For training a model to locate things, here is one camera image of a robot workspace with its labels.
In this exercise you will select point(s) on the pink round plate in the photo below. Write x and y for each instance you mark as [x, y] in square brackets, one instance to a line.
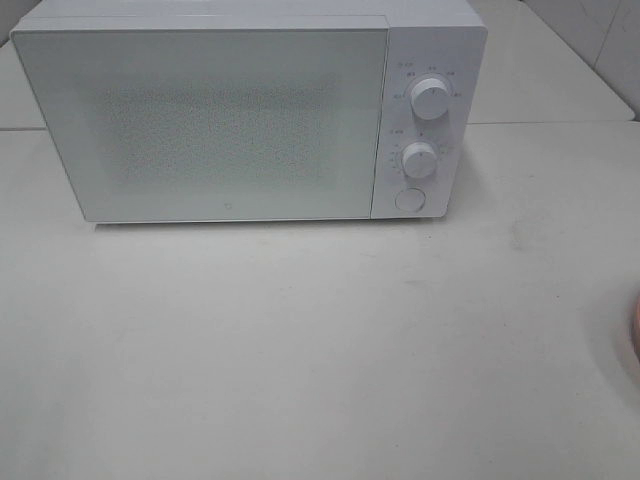
[634, 327]

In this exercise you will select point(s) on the upper white power knob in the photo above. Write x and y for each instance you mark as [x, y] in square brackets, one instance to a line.
[430, 97]

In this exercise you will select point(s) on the lower white timer knob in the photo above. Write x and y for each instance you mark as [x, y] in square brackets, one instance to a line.
[419, 160]

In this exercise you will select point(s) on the round white door button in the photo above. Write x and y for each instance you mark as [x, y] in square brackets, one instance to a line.
[410, 200]

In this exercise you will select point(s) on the white microwave door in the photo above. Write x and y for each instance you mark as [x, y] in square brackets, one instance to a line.
[215, 118]

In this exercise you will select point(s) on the white microwave oven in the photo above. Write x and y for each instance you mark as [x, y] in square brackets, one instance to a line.
[425, 38]

